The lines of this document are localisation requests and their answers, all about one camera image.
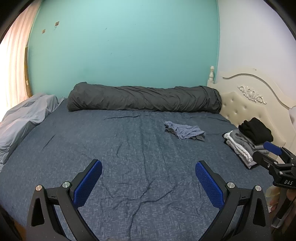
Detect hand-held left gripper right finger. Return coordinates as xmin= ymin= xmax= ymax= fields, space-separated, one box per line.
xmin=195 ymin=160 xmax=271 ymax=241

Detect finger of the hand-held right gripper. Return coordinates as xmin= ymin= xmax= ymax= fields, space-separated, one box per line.
xmin=253 ymin=151 xmax=279 ymax=172
xmin=263 ymin=141 xmax=296 ymax=164

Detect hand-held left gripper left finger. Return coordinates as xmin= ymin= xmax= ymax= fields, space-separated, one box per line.
xmin=26 ymin=159 xmax=103 ymax=241

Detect blue plaid shorts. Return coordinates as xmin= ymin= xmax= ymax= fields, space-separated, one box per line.
xmin=164 ymin=120 xmax=206 ymax=140

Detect person's right hand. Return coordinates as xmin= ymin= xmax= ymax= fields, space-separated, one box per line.
xmin=265 ymin=185 xmax=296 ymax=232

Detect white folded garment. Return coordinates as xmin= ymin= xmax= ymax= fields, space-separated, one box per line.
xmin=223 ymin=131 xmax=261 ymax=169

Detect grey folded garment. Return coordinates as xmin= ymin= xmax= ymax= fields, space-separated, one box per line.
xmin=228 ymin=129 xmax=270 ymax=154

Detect blue-grey bed sheet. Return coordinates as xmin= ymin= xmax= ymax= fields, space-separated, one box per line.
xmin=0 ymin=97 xmax=278 ymax=241

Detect cream tufted headboard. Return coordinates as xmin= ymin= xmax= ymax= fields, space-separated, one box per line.
xmin=206 ymin=65 xmax=296 ymax=149

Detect light grey blanket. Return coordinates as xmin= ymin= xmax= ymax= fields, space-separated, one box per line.
xmin=0 ymin=93 xmax=65 ymax=165

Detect dark grey rolled duvet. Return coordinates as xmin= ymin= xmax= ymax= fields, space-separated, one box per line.
xmin=67 ymin=82 xmax=222 ymax=114

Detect pink curtain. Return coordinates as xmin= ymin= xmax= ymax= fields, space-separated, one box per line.
xmin=0 ymin=5 xmax=42 ymax=113

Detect wooden window frame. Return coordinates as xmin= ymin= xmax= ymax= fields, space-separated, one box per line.
xmin=24 ymin=47 xmax=33 ymax=97

